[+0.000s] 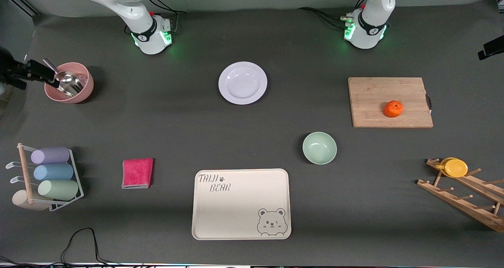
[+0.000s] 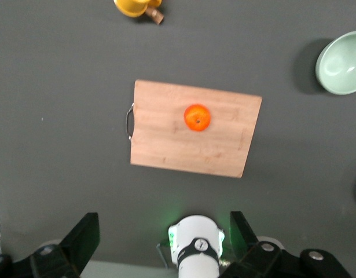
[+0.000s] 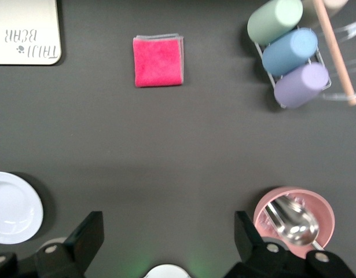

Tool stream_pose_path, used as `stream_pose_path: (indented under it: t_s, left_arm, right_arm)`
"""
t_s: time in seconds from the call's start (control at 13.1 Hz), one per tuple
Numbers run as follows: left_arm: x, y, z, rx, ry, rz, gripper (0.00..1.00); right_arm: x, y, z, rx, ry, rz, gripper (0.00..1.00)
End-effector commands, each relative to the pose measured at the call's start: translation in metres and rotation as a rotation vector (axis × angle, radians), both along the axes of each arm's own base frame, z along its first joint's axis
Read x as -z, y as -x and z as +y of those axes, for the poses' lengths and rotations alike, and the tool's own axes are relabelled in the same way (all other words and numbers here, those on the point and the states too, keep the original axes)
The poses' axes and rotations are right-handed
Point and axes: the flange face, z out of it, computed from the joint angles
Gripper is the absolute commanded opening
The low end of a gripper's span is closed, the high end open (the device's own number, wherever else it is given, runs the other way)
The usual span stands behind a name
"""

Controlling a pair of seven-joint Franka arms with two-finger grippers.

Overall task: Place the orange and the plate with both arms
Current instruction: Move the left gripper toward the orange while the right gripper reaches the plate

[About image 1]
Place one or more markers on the orange fruit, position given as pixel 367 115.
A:
pixel 393 109

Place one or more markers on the white round plate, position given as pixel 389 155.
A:
pixel 243 83

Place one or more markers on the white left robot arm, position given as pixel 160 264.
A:
pixel 370 28

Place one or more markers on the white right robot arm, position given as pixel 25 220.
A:
pixel 149 36

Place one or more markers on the metal scoop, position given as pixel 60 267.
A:
pixel 69 83

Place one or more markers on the pink bowl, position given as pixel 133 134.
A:
pixel 84 91

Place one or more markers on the purple cup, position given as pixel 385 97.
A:
pixel 50 155

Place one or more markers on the blue cup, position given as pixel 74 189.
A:
pixel 53 172

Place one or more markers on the green cup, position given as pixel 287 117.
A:
pixel 58 189

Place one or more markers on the yellow cup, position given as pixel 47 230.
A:
pixel 456 168

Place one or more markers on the wooden cutting board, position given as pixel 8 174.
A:
pixel 378 102

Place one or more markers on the beige cup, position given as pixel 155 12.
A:
pixel 19 200

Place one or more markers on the pink folded cloth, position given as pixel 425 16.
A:
pixel 138 172

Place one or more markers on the wooden peg drying rack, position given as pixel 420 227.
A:
pixel 464 199

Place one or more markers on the pale green bowl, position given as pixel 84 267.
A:
pixel 319 148

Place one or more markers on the cream bear print tray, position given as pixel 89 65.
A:
pixel 236 209

